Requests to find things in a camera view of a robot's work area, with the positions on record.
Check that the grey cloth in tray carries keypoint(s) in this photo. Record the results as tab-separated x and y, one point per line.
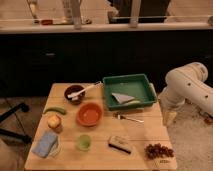
122	98

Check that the bunch of red grapes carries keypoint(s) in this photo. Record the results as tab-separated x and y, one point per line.
154	151

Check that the blue sponge cloth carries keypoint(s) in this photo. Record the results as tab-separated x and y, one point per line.
46	144

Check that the dark brown bowl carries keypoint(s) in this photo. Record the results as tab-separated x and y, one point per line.
74	88

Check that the green plastic cup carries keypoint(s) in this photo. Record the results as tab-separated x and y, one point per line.
84	142

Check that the wooden table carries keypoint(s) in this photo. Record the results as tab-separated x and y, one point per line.
100	156

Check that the silver fork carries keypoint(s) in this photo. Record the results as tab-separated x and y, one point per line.
120	117

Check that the orange red bowl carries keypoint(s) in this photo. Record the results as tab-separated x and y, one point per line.
89	114

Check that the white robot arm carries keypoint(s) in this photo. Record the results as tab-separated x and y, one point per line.
185	83

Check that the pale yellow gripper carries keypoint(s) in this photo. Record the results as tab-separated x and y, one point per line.
168	117

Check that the green plastic tray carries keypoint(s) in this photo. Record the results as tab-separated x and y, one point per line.
134	85

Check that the yellow apple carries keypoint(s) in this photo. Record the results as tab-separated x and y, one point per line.
54	121

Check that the black chair base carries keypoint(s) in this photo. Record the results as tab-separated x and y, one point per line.
11	126

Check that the small red dish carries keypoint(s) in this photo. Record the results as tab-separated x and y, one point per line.
46	22

